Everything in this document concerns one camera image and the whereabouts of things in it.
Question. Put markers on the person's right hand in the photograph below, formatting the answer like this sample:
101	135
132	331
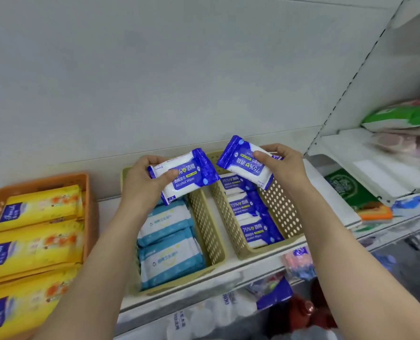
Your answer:
289	169

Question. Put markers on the person's left hand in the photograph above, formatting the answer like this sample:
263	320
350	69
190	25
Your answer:
139	191

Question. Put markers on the orange plastic basket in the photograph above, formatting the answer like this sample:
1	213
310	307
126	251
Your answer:
91	215

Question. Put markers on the stack of blue wipes packets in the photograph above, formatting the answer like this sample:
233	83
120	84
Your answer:
167	258

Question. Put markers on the olive plastic basket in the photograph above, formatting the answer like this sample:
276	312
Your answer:
195	276
266	249

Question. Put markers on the person's right forearm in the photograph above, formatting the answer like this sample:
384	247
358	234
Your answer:
355	272

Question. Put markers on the person's left forearm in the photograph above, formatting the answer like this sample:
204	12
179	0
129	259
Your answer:
89	279

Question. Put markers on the green printed bag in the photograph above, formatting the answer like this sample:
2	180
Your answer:
348	189

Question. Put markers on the pink tissue pack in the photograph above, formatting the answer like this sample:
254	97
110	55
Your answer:
298	263

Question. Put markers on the orange paper roll pack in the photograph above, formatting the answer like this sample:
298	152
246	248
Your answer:
374	212

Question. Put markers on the green white plastic bag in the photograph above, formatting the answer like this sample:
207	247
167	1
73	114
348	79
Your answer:
397	118

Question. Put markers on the blue tissue pack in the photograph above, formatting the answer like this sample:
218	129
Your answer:
273	293

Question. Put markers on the row of blue packs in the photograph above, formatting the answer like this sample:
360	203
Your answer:
415	203

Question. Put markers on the white bag blue print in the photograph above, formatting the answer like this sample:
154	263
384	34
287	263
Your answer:
210	315

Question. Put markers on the red pack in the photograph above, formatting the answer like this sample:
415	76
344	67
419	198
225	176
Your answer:
309	311

